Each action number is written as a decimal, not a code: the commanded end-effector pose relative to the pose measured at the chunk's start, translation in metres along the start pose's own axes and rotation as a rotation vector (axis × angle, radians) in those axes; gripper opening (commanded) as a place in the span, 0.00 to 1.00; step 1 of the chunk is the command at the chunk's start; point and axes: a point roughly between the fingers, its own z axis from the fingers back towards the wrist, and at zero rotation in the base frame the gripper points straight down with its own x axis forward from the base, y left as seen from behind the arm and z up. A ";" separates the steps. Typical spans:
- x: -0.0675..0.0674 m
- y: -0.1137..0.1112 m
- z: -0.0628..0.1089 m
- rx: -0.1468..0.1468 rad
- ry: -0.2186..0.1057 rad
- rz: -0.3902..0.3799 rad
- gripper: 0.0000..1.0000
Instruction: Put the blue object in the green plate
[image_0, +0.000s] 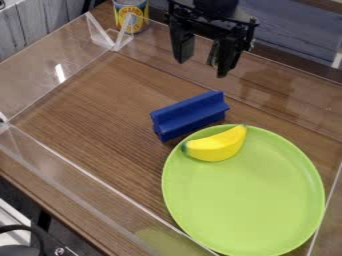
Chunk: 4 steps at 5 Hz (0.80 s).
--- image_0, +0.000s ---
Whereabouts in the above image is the black cable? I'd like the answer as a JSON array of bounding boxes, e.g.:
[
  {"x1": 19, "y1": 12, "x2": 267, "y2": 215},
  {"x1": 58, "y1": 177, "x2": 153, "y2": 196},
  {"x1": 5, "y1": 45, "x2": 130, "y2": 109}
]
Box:
[{"x1": 0, "y1": 224, "x2": 49, "y2": 256}]

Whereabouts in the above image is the yellow toy banana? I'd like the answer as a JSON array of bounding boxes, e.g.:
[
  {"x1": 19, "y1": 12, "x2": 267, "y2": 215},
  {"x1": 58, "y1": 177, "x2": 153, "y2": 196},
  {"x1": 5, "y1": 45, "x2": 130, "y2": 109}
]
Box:
[{"x1": 182, "y1": 125, "x2": 248, "y2": 162}]

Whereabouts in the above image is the green plate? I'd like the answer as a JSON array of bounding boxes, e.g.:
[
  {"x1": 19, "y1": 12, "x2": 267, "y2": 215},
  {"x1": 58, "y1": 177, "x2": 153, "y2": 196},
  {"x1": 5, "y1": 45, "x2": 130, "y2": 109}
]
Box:
[{"x1": 162, "y1": 126, "x2": 327, "y2": 256}]

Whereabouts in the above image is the black device with knob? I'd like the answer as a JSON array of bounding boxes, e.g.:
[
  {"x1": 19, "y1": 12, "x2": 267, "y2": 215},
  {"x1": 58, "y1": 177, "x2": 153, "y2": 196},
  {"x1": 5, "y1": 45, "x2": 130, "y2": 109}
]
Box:
[{"x1": 31, "y1": 219, "x2": 82, "y2": 256}]

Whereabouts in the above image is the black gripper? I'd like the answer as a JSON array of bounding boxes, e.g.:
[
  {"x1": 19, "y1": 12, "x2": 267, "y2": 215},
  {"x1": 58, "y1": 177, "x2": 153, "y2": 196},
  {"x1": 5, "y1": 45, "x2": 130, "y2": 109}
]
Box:
[{"x1": 168, "y1": 0, "x2": 260, "y2": 78}]

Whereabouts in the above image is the blue plastic block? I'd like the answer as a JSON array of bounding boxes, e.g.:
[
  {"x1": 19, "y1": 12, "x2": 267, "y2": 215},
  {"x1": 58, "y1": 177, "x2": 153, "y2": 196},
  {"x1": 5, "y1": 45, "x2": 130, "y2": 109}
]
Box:
[{"x1": 150, "y1": 90, "x2": 230, "y2": 142}]

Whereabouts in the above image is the clear acrylic enclosure wall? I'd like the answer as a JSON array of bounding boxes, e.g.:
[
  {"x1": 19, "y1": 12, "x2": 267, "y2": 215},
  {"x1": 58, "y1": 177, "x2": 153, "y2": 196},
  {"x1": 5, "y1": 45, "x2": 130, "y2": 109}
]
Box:
[{"x1": 0, "y1": 10, "x2": 342, "y2": 256}]

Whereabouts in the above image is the yellow printed can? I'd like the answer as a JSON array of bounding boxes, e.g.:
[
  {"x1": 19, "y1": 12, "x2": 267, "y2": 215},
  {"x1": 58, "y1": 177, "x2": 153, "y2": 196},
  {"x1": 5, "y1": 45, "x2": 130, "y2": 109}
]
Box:
[{"x1": 113, "y1": 0, "x2": 150, "y2": 34}]

